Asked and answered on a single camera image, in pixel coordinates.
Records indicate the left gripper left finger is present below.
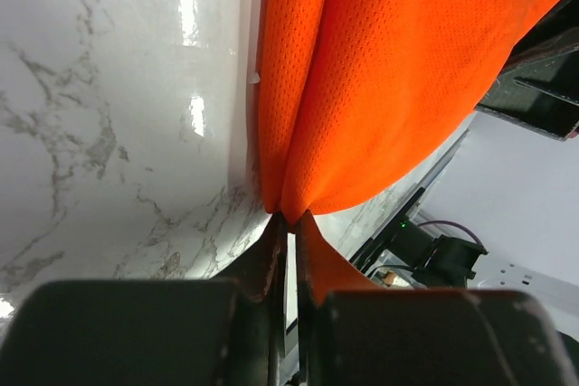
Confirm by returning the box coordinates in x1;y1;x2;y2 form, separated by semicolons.
1;214;287;385

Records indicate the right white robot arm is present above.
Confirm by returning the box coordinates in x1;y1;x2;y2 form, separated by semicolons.
349;0;578;288

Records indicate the orange t shirt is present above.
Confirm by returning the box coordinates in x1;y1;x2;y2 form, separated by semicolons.
258;0;560;223

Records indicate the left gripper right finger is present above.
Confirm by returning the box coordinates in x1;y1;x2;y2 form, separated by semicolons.
295;213;578;385

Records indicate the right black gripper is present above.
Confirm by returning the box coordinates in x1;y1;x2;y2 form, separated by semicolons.
477;0;578;141

